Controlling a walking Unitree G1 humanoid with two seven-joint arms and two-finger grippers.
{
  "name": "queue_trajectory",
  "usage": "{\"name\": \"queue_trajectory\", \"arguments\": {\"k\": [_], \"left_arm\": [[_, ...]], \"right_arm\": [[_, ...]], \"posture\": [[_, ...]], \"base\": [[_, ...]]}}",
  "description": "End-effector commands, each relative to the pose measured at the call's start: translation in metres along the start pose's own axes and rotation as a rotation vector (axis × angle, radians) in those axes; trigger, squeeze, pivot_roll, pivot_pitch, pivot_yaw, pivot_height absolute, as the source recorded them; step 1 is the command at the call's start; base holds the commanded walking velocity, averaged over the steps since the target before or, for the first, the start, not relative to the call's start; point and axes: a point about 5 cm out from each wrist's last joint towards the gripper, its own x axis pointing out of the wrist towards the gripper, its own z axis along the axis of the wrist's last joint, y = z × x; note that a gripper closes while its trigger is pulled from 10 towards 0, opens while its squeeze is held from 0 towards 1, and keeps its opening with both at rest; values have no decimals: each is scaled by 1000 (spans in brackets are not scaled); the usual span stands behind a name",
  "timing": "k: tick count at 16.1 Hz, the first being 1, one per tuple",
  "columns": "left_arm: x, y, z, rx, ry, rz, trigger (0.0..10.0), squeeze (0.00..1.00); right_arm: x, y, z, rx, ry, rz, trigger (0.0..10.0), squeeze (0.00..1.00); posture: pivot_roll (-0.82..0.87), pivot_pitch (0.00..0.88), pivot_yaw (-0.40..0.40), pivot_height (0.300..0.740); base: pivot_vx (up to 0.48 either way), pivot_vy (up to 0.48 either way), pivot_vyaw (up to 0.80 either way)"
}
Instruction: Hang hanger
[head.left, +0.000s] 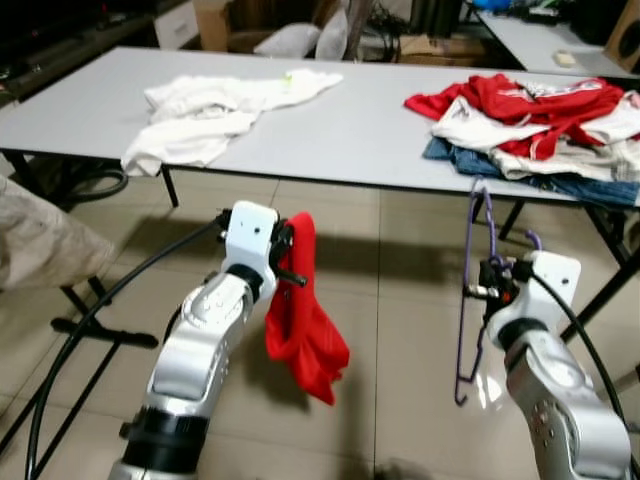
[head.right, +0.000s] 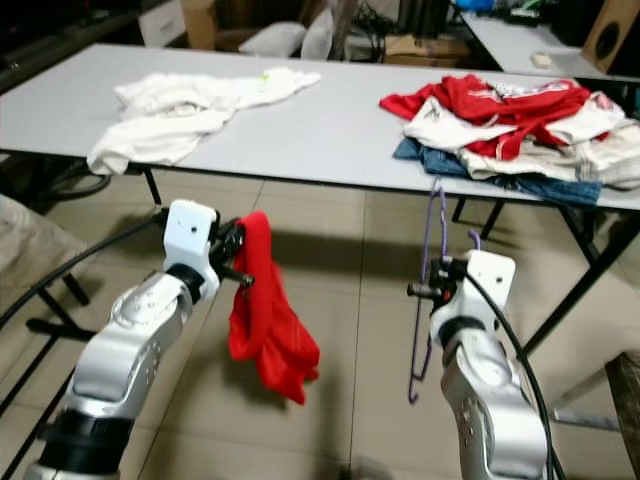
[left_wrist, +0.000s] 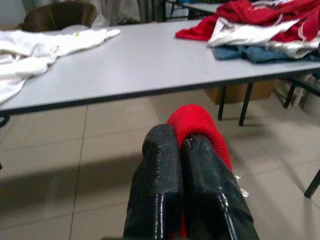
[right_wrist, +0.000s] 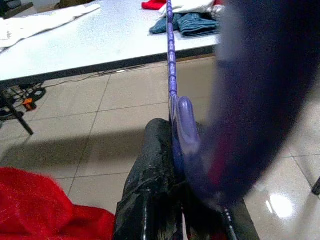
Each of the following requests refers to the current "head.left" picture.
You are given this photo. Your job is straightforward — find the purple clothes hanger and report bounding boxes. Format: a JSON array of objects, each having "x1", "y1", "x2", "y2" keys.
[{"x1": 455, "y1": 178, "x2": 544, "y2": 407}]

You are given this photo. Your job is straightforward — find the red t-shirt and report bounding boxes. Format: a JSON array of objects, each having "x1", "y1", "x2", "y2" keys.
[{"x1": 264, "y1": 211, "x2": 352, "y2": 407}]

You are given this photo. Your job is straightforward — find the long white table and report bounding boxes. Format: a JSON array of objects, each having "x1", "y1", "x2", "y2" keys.
[{"x1": 0, "y1": 47, "x2": 640, "y2": 346}]

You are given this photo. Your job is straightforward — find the blue jeans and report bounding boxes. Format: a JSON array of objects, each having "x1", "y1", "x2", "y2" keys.
[{"x1": 421, "y1": 137, "x2": 640, "y2": 208}]

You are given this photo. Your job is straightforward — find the crumpled white garment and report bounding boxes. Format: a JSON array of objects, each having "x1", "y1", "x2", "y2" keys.
[{"x1": 121, "y1": 69, "x2": 344, "y2": 178}]

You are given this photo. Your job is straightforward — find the beige shorts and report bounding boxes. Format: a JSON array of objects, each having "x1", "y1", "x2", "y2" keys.
[{"x1": 488, "y1": 135, "x2": 640, "y2": 184}]

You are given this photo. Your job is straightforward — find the white garment red trim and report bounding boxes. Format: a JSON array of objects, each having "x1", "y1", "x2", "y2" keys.
[{"x1": 432, "y1": 92, "x2": 640, "y2": 153}]

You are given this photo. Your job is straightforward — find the red printed garment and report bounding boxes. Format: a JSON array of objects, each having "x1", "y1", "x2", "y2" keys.
[{"x1": 404, "y1": 74, "x2": 627, "y2": 161}]

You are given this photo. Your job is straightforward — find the grey pillow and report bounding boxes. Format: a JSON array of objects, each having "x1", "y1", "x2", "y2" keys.
[
  {"x1": 253, "y1": 22, "x2": 322, "y2": 59},
  {"x1": 316, "y1": 8, "x2": 351, "y2": 62}
]

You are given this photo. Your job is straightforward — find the tall cardboard box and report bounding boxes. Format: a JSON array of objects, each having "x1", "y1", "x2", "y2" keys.
[{"x1": 194, "y1": 0, "x2": 346, "y2": 54}]

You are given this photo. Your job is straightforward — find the white drawer cabinet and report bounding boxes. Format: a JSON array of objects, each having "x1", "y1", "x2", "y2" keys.
[{"x1": 153, "y1": 0, "x2": 201, "y2": 51}]

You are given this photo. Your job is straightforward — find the pale hanging garment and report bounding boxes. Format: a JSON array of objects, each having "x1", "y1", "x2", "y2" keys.
[{"x1": 0, "y1": 175, "x2": 117, "y2": 292}]

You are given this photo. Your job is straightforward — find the flat cardboard box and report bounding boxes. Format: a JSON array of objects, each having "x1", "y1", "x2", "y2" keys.
[{"x1": 398, "y1": 35, "x2": 489, "y2": 67}]

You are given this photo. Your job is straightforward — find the white desk with speaker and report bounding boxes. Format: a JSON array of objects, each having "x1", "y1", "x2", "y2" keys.
[{"x1": 478, "y1": 10, "x2": 640, "y2": 81}]

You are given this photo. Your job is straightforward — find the wooden black speaker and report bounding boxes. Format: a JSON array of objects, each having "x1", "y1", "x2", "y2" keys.
[{"x1": 604, "y1": 0, "x2": 640, "y2": 73}]

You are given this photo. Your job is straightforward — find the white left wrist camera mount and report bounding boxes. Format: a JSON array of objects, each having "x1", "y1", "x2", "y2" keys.
[{"x1": 221, "y1": 201, "x2": 280, "y2": 281}]

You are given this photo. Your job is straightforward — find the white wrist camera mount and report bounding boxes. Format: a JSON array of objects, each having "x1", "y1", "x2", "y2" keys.
[
  {"x1": 490, "y1": 251, "x2": 583, "y2": 336},
  {"x1": 221, "y1": 201, "x2": 280, "y2": 281}
]

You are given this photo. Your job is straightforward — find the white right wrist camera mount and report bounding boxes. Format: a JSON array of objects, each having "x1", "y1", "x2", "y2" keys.
[{"x1": 490, "y1": 251, "x2": 583, "y2": 336}]

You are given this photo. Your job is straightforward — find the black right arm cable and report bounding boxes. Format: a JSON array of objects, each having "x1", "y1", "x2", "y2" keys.
[{"x1": 520, "y1": 268, "x2": 639, "y2": 479}]

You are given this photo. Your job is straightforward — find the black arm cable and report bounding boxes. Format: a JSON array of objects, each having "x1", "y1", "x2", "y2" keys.
[
  {"x1": 520, "y1": 268, "x2": 639, "y2": 479},
  {"x1": 25, "y1": 213, "x2": 233, "y2": 480}
]

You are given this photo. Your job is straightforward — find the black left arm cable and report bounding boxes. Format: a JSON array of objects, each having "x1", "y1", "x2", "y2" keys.
[{"x1": 25, "y1": 213, "x2": 233, "y2": 480}]

